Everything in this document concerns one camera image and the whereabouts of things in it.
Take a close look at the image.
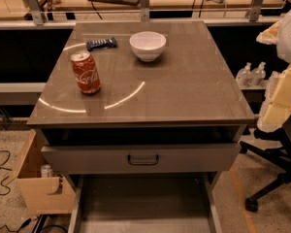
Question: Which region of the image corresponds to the grey drawer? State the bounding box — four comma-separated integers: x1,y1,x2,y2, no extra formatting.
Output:
68,174,223,233
42,143,240,175

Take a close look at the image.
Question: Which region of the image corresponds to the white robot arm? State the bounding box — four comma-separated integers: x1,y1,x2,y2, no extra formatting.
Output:
256,10,291,132

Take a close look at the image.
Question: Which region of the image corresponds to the grey drawer cabinet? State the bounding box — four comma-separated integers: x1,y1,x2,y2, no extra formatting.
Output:
26,19,256,233

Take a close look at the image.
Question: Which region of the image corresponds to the white ceramic bowl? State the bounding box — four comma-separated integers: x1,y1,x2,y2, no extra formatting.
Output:
129,31,167,62

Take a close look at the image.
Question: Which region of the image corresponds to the red cola can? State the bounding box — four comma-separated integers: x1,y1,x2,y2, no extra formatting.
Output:
71,50,101,94

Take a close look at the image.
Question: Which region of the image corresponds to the blue snack bar wrapper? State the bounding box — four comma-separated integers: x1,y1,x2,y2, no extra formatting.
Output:
86,37,117,51

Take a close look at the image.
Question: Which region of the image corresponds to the right clear sanitizer bottle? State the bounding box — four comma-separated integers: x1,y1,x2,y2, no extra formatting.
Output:
250,62,266,86

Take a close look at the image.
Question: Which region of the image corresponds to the small white bottle in box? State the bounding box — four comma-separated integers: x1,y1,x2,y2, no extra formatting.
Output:
41,164,53,178

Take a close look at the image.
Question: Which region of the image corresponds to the cardboard box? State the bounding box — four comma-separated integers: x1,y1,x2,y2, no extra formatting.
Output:
6,130,76,215

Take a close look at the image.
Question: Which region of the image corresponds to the black office chair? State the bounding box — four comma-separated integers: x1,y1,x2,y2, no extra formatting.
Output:
240,116,291,212

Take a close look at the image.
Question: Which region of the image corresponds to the middle metal frame post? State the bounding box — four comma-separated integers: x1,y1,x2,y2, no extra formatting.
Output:
140,0,149,22

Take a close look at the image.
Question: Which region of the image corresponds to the metal frame post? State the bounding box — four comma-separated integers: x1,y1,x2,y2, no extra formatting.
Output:
25,0,45,25
245,0,264,21
140,0,149,22

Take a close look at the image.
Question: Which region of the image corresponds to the left metal frame post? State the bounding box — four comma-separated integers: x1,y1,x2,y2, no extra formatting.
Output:
25,0,45,25

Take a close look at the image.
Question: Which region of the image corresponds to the right metal frame post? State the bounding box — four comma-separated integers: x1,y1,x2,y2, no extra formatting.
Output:
245,0,264,21

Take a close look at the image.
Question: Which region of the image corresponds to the black floor cable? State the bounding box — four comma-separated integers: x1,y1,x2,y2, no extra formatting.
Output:
0,146,69,233

